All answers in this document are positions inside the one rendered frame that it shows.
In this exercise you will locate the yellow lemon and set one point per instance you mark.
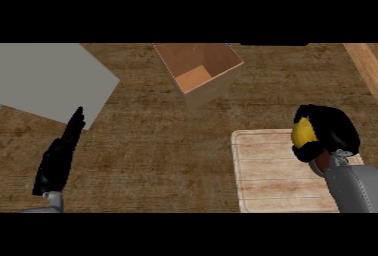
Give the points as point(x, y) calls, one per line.
point(303, 133)

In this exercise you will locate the brown cardboard box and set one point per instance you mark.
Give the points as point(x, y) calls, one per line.
point(201, 71)

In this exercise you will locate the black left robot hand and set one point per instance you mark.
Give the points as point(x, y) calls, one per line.
point(56, 163)

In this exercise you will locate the pale wooden cutting board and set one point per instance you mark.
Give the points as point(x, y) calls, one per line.
point(275, 173)

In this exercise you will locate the light wooden beam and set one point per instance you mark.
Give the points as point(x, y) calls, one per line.
point(365, 65)

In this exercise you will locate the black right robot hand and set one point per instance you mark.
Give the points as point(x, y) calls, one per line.
point(340, 131)

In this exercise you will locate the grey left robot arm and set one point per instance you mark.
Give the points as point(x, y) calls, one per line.
point(50, 203)

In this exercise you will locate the flat grey panel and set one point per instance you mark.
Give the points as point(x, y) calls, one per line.
point(49, 81)

